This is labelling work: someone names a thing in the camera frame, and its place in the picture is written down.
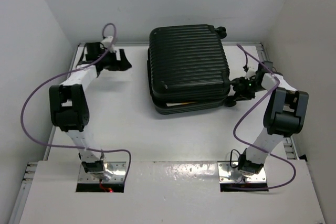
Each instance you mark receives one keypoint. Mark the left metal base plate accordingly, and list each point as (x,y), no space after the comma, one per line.
(113,173)

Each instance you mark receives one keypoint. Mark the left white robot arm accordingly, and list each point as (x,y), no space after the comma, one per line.
(68,104)

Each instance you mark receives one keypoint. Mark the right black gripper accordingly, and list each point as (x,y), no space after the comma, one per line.
(240,93)

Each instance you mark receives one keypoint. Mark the black hard-shell suitcase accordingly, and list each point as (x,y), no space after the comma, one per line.
(187,63)

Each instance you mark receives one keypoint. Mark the yellow and white garment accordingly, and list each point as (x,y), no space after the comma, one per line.
(180,103)

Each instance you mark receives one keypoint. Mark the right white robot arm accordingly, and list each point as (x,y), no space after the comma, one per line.
(284,116)

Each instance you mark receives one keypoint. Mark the metal base plate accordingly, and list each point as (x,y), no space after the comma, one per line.
(113,173)
(229,175)

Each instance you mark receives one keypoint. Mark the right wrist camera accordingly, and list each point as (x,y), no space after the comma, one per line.
(250,72)

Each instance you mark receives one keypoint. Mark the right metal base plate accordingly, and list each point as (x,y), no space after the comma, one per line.
(229,175)

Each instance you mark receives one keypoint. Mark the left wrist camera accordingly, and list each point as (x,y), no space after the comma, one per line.
(109,43)

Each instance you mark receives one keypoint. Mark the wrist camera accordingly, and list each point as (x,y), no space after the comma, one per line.
(109,43)
(250,72)

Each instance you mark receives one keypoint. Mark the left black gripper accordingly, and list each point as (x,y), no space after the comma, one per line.
(123,65)

